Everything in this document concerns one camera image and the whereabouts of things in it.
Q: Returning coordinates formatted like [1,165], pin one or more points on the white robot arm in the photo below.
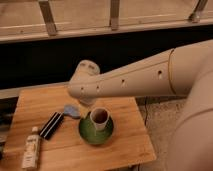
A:
[181,71]

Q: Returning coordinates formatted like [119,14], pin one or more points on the white ceramic cup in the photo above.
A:
[99,118]

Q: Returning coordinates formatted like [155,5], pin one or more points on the blue sponge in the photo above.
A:
[71,111]

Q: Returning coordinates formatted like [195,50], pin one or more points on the green round plate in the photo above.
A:
[90,135]

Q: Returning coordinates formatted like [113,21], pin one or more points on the black striped box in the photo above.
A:
[51,126]

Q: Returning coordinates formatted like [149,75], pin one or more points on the wooden table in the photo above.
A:
[129,144]

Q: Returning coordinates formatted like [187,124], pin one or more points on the white plastic bottle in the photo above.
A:
[31,150]

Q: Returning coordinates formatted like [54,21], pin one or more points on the metal railing frame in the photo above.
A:
[27,20]

